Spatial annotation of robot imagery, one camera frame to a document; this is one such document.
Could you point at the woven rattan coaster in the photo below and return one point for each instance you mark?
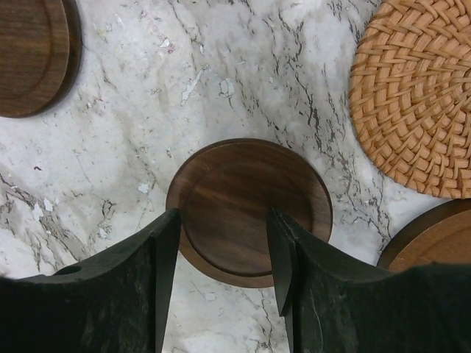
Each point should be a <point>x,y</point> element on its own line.
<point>410,95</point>

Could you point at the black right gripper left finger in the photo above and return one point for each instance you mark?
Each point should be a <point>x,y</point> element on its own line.
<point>114,301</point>

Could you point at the grooved brown wooden coaster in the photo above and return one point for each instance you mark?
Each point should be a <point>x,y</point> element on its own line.
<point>440,235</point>

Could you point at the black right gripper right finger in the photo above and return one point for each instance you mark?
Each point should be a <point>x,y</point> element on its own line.
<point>333,302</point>

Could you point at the dark walnut coaster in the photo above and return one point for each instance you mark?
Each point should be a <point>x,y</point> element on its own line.
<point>41,52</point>
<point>224,192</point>

